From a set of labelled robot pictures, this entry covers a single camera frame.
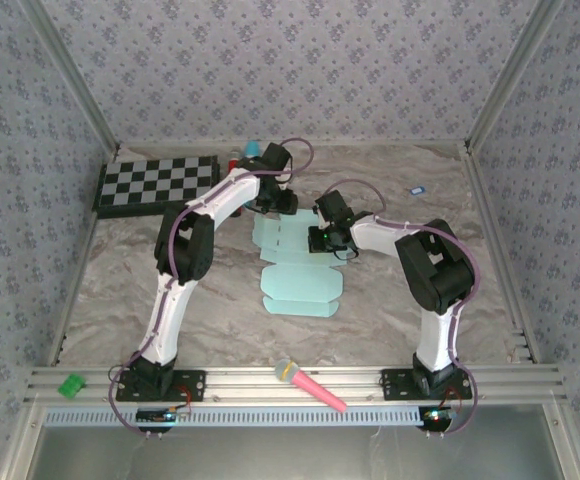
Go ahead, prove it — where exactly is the light blue paper box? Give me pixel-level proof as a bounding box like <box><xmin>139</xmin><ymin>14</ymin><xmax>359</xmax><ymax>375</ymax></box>
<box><xmin>250</xmin><ymin>208</ymin><xmax>344</xmax><ymax>319</ymax></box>

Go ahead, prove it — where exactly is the red glitter tube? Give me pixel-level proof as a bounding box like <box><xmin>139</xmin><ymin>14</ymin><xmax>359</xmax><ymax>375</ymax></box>
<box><xmin>227</xmin><ymin>147</ymin><xmax>244</xmax><ymax>218</ymax></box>

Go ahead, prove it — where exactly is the black and grey chessboard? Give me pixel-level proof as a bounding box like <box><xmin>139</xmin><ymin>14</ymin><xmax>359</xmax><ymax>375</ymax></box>
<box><xmin>92</xmin><ymin>155</ymin><xmax>221</xmax><ymax>220</ymax></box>

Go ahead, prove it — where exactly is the pink toy microphone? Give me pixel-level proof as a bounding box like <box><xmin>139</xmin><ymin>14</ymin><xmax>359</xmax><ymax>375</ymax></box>
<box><xmin>274</xmin><ymin>358</ymin><xmax>348</xmax><ymax>414</ymax></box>

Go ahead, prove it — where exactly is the small circuit board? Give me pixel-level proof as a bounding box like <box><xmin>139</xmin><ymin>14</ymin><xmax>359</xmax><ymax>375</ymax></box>
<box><xmin>418</xmin><ymin>405</ymin><xmax>459</xmax><ymax>432</ymax></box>
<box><xmin>136</xmin><ymin>407</ymin><xmax>192</xmax><ymax>427</ymax></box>

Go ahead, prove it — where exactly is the green toy block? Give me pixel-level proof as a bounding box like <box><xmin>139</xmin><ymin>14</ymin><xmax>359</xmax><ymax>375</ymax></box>
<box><xmin>57</xmin><ymin>373</ymin><xmax>87</xmax><ymax>399</ymax></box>

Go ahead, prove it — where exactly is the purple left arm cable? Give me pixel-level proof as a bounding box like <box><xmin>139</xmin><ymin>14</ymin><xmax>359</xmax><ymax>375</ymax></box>
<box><xmin>108</xmin><ymin>137</ymin><xmax>316</xmax><ymax>440</ymax></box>

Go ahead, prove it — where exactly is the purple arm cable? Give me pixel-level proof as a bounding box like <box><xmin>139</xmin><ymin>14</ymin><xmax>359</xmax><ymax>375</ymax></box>
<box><xmin>108</xmin><ymin>137</ymin><xmax>316</xmax><ymax>440</ymax></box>
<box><xmin>325</xmin><ymin>179</ymin><xmax>481</xmax><ymax>440</ymax></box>

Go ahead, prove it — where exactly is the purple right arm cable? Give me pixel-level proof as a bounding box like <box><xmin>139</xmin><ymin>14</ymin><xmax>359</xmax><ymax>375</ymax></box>
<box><xmin>325</xmin><ymin>179</ymin><xmax>481</xmax><ymax>440</ymax></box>

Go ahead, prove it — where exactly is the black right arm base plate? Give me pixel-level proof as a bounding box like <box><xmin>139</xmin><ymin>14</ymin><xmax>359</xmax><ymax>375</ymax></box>
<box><xmin>380</xmin><ymin>368</ymin><xmax>473</xmax><ymax>401</ymax></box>

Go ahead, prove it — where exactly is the aluminium mounting rail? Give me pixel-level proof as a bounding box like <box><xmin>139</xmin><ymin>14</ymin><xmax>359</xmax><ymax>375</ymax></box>
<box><xmin>22</xmin><ymin>364</ymin><xmax>569</xmax><ymax>405</ymax></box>

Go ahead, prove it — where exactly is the aluminium side rail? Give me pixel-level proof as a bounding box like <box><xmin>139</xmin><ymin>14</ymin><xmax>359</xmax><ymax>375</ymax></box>
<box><xmin>47</xmin><ymin>149</ymin><xmax>121</xmax><ymax>367</ymax></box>
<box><xmin>461</xmin><ymin>144</ymin><xmax>542</xmax><ymax>365</ymax></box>

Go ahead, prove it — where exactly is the grey slotted cable duct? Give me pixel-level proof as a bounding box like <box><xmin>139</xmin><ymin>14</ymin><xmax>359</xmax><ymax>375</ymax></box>
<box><xmin>43</xmin><ymin>405</ymin><xmax>429</xmax><ymax>428</ymax></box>

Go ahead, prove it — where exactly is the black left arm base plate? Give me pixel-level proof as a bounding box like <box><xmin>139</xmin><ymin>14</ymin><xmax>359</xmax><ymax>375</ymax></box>
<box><xmin>116</xmin><ymin>368</ymin><xmax>207</xmax><ymax>403</ymax></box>

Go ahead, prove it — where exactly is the aluminium frame post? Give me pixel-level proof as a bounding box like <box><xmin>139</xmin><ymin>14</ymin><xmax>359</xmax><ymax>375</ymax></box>
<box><xmin>463</xmin><ymin>0</ymin><xmax>566</xmax><ymax>153</ymax></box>
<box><xmin>19</xmin><ymin>0</ymin><xmax>122</xmax><ymax>154</ymax></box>

